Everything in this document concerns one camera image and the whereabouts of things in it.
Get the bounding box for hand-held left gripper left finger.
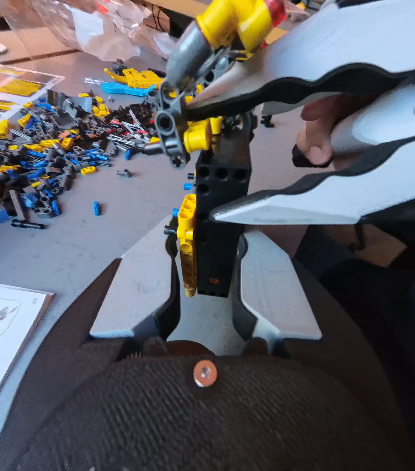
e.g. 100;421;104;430
90;217;182;341

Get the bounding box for person's right hand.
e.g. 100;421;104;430
292;94;379;168

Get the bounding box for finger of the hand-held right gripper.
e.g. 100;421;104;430
210;137;415;226
186;0;415;121

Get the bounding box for instruction booklet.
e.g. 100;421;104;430
0;280;55;432

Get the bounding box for clear plastic bag black piece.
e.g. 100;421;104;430
130;20;180;59

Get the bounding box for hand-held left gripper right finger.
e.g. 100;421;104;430
231;229;322;355

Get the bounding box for clear plastic bag white label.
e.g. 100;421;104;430
27;0;153;61

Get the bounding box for pile of small building pieces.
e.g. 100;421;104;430
0;88;164;221

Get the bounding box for light blue brick separator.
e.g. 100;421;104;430
101;82;156;98

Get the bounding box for person's dark clothed legs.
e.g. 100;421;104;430
292;221;415;471

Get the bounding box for grey desk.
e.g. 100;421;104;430
0;48;305;471

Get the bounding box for heap of yellow beams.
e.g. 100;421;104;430
104;66;166;89

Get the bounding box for yellow black toy vehicle model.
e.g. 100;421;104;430
143;0;289;299

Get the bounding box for yellow sticker sheet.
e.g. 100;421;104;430
0;63;65;122

